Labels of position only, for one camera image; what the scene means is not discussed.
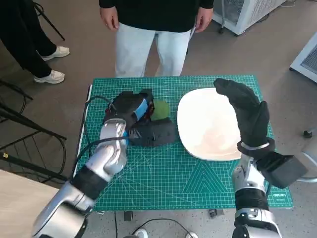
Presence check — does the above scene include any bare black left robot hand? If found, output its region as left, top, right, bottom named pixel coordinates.
left=105, top=89, right=156, bottom=125

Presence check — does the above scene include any white plate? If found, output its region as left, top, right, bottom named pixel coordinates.
left=177, top=87, right=243, bottom=162

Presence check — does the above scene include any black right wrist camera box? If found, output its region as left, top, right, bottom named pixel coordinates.
left=256, top=151, right=308, bottom=189

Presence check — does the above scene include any white vented cabinet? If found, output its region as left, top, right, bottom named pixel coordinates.
left=289, top=38, right=317, bottom=84
left=212, top=0, right=290, bottom=36

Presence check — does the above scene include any grey wheeled chair frame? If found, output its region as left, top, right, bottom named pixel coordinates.
left=217, top=0, right=226, bottom=35

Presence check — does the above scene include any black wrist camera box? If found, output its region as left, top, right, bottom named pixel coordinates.
left=256, top=151, right=308, bottom=189
left=128, top=118, right=176, bottom=147

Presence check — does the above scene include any light wooden table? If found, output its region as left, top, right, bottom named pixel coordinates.
left=0, top=169, right=60, bottom=238

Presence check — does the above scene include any black floor cable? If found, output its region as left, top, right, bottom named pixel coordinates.
left=130, top=218, right=192, bottom=238

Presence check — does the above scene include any person's right hand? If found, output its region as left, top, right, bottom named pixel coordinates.
left=99, top=6, right=120, bottom=31

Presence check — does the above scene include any green cutting mat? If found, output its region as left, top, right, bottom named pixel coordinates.
left=79, top=75, right=295, bottom=212

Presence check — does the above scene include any red toy grapes bunch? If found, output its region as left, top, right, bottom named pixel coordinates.
left=148, top=98, right=171, bottom=122

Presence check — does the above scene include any person's left hand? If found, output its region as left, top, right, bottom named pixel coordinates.
left=195, top=8, right=213, bottom=33

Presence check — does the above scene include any person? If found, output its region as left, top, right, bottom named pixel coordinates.
left=0, top=0, right=71, bottom=84
left=99, top=0, right=214, bottom=78

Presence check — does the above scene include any grey office chair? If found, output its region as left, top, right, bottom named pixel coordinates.
left=297, top=128, right=317, bottom=183

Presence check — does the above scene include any black metal chair frame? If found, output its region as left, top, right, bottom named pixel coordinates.
left=0, top=78, right=69, bottom=184

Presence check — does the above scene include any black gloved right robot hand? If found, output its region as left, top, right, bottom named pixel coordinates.
left=213, top=78, right=270, bottom=147

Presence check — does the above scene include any black tripod leg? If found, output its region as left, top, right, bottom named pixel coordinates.
left=33, top=1, right=66, bottom=41

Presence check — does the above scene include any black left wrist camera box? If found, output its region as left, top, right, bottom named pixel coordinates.
left=128, top=118, right=176, bottom=147

